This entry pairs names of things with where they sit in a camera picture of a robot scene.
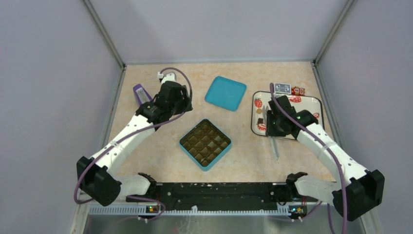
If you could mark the teal chocolate box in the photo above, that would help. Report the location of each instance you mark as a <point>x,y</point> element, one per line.
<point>205,144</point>

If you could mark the blue playing card deck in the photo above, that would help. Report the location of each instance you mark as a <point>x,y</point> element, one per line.
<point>282,88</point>

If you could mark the metal tongs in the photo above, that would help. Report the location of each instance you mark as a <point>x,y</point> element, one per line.
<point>272,139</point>

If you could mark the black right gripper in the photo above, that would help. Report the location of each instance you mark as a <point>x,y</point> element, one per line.
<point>270,130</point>

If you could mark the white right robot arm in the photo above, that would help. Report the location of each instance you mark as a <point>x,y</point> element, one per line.
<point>356,191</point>

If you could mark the teal box lid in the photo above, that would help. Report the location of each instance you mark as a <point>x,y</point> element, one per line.
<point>225,93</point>

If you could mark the strawberry print tray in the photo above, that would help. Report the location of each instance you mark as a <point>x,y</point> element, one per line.
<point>261,98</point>

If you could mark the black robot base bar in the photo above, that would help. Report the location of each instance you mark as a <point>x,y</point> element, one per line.
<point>231,197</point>

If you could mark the purple box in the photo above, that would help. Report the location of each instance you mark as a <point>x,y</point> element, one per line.
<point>141,95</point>

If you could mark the metal frame rail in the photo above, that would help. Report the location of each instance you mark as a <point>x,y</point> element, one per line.
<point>134,218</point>

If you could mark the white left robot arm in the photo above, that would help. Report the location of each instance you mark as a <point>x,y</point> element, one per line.
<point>97,175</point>

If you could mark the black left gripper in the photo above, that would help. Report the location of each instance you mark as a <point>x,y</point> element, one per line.
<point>184,102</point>

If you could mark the red dice block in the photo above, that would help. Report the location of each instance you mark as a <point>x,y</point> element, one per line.
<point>298,91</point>

